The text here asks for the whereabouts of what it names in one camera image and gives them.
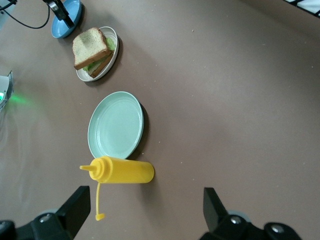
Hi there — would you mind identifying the beige plate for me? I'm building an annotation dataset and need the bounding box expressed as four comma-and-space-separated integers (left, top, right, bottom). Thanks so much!
75, 26, 120, 83

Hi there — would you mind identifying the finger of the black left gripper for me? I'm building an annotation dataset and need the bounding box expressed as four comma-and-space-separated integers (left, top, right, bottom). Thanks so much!
48, 0, 76, 28

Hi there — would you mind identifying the black cable tangle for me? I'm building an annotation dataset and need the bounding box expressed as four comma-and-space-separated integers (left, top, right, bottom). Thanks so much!
284, 0, 320, 10

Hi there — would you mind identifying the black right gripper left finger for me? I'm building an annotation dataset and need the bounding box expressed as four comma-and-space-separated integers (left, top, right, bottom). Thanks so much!
0, 185, 91, 240

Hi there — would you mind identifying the dark crust bread slice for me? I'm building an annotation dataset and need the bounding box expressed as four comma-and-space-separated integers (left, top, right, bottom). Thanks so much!
72, 27, 111, 71

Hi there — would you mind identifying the yellow squeeze bottle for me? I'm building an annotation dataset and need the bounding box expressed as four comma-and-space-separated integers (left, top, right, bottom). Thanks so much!
79, 156, 155, 222

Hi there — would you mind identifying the light crust bread slice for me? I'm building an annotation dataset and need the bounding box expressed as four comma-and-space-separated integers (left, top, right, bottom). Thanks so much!
86, 52, 115, 79

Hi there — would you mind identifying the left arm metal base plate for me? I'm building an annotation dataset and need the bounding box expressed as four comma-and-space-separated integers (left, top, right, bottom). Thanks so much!
0, 70, 14, 112

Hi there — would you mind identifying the green lettuce leaf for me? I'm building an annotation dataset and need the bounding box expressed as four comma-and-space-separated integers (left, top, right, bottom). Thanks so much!
82, 36, 117, 74

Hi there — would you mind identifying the blue plate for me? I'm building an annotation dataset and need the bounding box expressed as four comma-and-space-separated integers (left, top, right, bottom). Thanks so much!
51, 0, 83, 39

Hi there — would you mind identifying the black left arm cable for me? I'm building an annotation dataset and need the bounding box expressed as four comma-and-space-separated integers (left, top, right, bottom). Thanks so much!
0, 3, 51, 29

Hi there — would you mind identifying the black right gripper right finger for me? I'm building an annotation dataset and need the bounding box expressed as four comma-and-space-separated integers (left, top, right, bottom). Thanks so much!
198, 187, 305, 240

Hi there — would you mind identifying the mint green plate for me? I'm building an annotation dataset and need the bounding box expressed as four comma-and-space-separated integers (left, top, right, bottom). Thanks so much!
87, 91, 145, 160

